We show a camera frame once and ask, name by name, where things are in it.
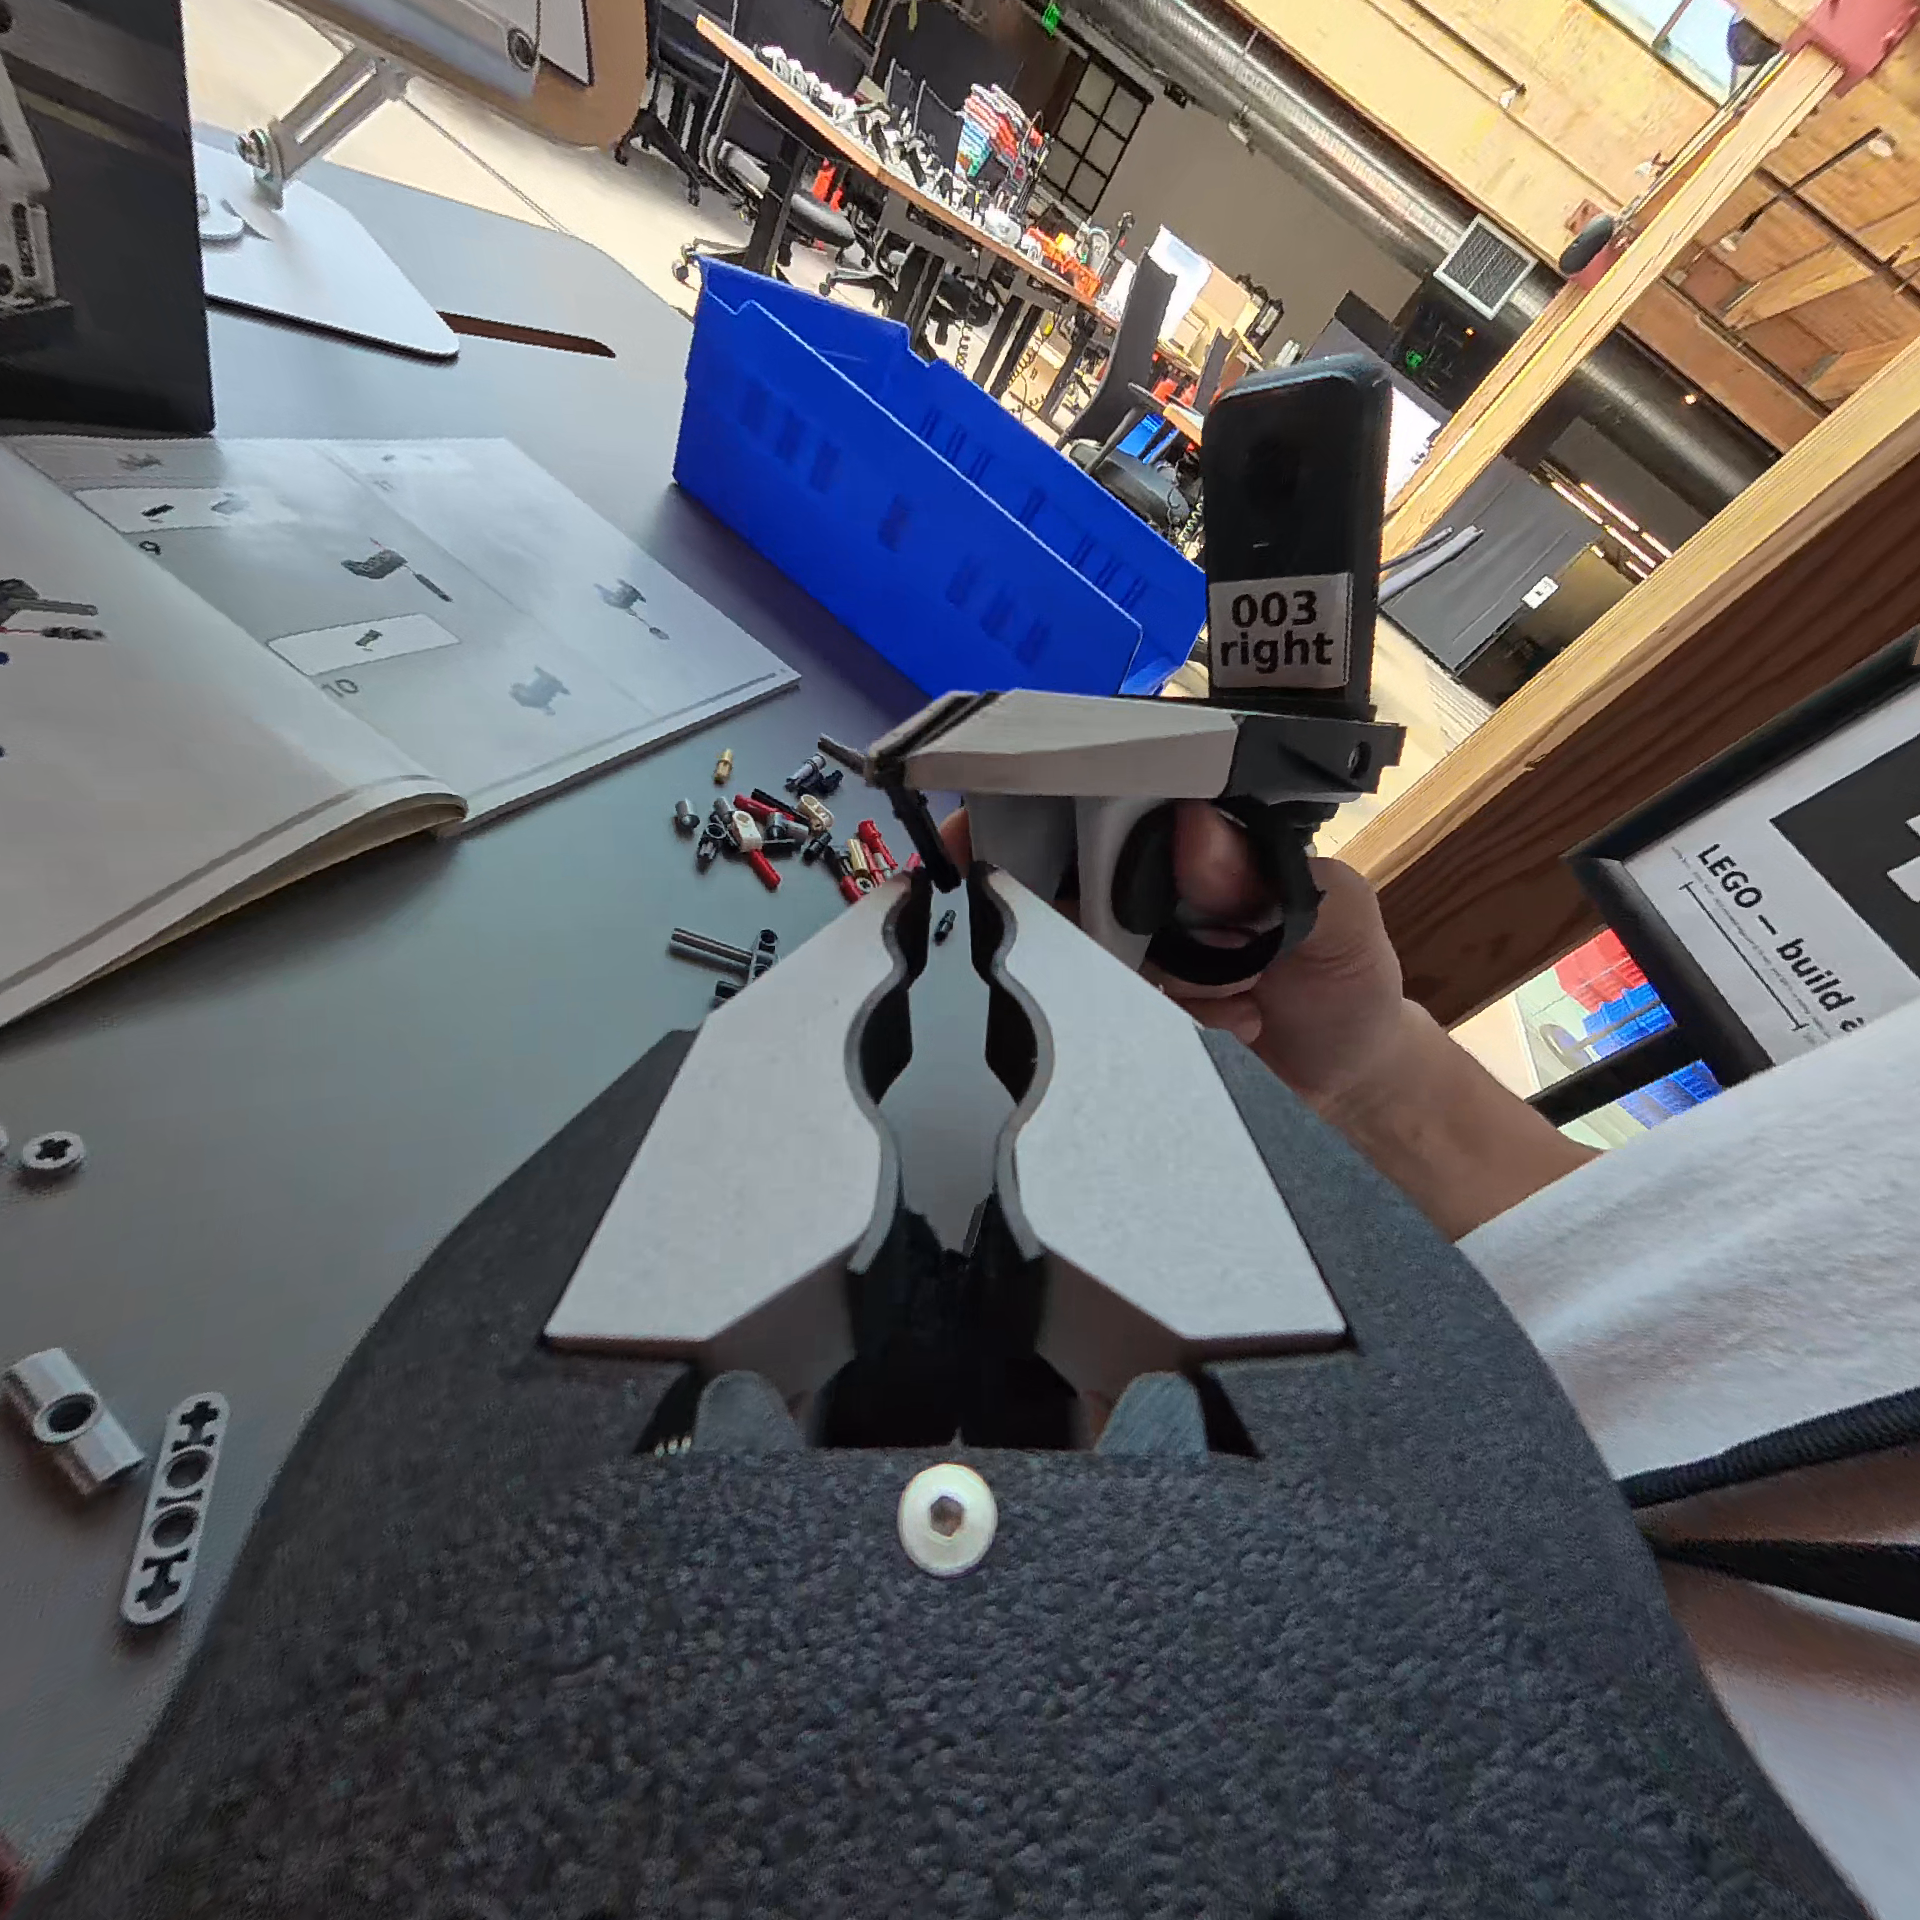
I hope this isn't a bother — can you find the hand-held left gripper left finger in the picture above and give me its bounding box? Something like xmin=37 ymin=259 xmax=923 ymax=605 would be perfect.
xmin=542 ymin=879 xmax=923 ymax=1400

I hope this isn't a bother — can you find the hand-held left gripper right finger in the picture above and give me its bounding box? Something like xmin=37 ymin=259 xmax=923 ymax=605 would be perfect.
xmin=965 ymin=867 xmax=1350 ymax=1400

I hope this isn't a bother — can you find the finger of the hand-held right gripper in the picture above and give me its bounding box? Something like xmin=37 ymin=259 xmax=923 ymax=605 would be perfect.
xmin=858 ymin=689 xmax=1001 ymax=758
xmin=866 ymin=702 xmax=1242 ymax=800

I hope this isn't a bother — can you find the pile of small lego pins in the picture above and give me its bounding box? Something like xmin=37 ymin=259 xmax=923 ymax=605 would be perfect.
xmin=671 ymin=742 xmax=924 ymax=903

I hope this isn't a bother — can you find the person's right forearm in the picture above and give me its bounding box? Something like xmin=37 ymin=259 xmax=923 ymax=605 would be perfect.
xmin=1303 ymin=1020 xmax=1600 ymax=1249

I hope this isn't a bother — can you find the dark grey lego axle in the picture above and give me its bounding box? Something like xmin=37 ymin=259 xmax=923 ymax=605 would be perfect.
xmin=667 ymin=925 xmax=781 ymax=1000

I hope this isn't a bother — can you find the grey thin lego liftarm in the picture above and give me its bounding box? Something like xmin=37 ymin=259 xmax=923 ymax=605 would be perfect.
xmin=118 ymin=1391 xmax=233 ymax=1628

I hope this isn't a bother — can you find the lego instruction booklet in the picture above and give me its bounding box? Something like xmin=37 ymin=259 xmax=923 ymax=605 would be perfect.
xmin=0 ymin=435 xmax=802 ymax=1036

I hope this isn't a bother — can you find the grey lego tube connector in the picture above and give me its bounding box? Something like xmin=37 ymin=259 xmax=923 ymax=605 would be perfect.
xmin=0 ymin=1346 xmax=146 ymax=1499

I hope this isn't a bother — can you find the person's right hand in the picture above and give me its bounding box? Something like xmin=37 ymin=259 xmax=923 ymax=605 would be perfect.
xmin=1147 ymin=805 xmax=1447 ymax=1110

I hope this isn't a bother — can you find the blue plastic bin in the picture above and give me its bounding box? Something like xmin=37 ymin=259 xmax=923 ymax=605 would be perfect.
xmin=671 ymin=253 xmax=1210 ymax=700

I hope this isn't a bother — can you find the ceiling air vent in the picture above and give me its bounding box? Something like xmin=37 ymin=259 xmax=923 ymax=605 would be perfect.
xmin=1430 ymin=215 xmax=1541 ymax=318

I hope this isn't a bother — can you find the wooden beam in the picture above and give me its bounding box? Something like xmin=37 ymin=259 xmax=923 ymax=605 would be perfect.
xmin=1332 ymin=336 xmax=1920 ymax=1029

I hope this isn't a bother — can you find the long wooden workbench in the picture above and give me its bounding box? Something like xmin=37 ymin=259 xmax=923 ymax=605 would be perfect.
xmin=697 ymin=17 xmax=1144 ymax=394

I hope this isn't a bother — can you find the stack of storage bins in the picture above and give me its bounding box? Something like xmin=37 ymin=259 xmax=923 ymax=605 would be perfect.
xmin=1516 ymin=928 xmax=1725 ymax=1145

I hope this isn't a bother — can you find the person's white shirt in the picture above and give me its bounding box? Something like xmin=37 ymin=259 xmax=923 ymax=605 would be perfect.
xmin=1459 ymin=1020 xmax=1920 ymax=1920

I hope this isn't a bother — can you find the black framed sign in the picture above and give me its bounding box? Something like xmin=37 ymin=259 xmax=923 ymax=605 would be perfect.
xmin=1564 ymin=631 xmax=1920 ymax=1085

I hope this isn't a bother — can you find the monitor stand base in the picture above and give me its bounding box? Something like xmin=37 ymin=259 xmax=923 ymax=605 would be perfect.
xmin=190 ymin=0 xmax=650 ymax=364

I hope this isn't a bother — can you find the black strap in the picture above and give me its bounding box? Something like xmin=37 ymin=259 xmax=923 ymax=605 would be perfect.
xmin=1620 ymin=1408 xmax=1920 ymax=1624

